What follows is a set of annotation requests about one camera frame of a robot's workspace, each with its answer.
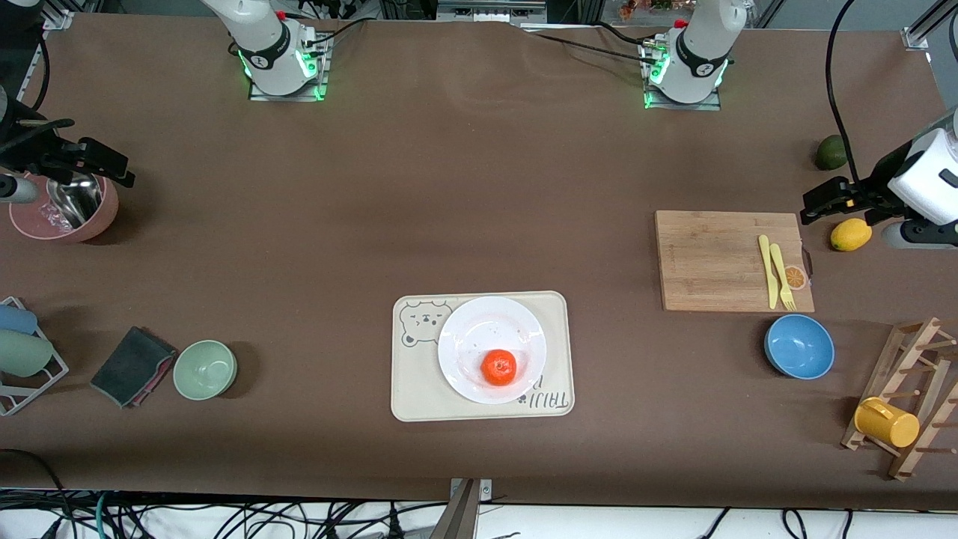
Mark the yellow plastic knife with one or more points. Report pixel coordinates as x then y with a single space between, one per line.
769 271

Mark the pale green cup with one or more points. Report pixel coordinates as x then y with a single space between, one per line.
22 353

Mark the blue bowl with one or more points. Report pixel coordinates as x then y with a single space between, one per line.
799 346

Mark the pink bowl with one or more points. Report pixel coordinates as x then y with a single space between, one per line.
93 221

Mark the yellow lemon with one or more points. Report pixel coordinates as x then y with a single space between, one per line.
851 235

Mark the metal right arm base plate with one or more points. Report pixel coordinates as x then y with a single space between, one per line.
320 75

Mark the yellow plastic fork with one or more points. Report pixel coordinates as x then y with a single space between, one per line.
779 267

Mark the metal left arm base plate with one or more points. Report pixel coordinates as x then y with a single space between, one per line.
681 107

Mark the grey power strip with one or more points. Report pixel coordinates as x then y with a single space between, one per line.
490 10

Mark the orange fruit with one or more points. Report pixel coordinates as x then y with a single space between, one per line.
498 367

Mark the dark green avocado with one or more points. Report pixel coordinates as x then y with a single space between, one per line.
829 153

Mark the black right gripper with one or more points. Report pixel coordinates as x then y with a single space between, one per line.
30 153

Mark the pale blue cup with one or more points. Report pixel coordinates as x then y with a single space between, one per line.
16 320

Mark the cream tray with bear print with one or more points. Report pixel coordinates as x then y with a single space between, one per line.
419 389

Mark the white round plate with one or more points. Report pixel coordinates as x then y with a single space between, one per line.
479 329

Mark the pale green bowl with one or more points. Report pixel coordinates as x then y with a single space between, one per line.
205 370

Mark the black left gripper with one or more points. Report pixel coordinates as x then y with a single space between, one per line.
880 183

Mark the wooden peg cup rack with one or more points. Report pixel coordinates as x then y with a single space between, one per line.
920 352

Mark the bamboo cutting board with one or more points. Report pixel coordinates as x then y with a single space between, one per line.
711 258

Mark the metal scoop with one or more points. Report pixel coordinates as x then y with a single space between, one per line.
75 202

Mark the yellow mug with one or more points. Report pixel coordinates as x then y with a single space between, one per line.
891 424

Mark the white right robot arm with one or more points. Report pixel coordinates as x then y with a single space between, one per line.
262 45

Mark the orange slice decoration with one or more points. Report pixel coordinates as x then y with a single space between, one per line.
797 279

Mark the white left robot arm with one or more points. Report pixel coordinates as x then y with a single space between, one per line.
700 45

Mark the dark grey folded cloth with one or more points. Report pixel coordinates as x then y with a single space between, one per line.
131 367

